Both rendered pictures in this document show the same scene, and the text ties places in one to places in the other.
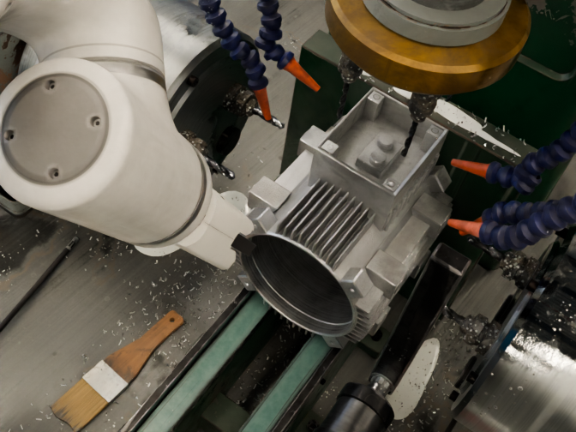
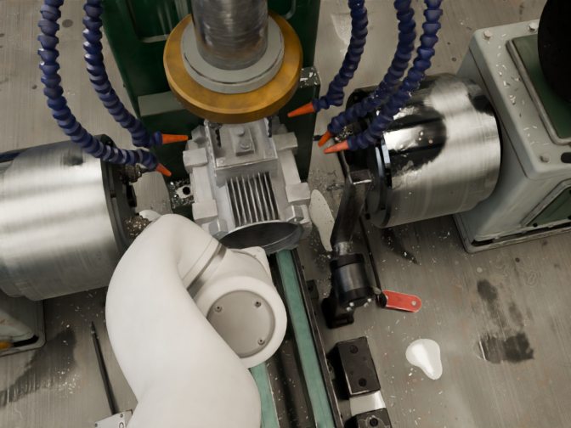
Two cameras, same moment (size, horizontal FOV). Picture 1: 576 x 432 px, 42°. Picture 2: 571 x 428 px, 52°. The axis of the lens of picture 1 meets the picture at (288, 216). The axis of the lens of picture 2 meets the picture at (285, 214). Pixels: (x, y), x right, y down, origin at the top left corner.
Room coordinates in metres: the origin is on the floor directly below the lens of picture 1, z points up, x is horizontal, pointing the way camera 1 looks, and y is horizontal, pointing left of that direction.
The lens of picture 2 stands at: (0.14, 0.18, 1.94)
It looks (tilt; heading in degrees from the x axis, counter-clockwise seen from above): 66 degrees down; 318
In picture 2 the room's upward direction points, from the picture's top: 4 degrees clockwise
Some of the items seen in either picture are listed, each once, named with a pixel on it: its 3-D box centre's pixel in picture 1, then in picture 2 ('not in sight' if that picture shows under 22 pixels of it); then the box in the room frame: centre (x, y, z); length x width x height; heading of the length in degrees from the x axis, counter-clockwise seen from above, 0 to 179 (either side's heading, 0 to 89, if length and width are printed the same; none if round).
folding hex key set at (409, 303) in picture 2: not in sight; (398, 301); (0.22, -0.21, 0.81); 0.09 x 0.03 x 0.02; 41
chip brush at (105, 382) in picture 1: (123, 365); not in sight; (0.39, 0.17, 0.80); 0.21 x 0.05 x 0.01; 149
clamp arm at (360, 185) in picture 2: (411, 330); (347, 215); (0.35, -0.14, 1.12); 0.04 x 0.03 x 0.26; 155
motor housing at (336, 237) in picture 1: (342, 229); (246, 189); (0.52, -0.07, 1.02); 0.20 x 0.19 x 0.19; 154
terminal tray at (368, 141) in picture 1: (376, 159); (240, 143); (0.56, -0.08, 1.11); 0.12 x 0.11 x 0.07; 154
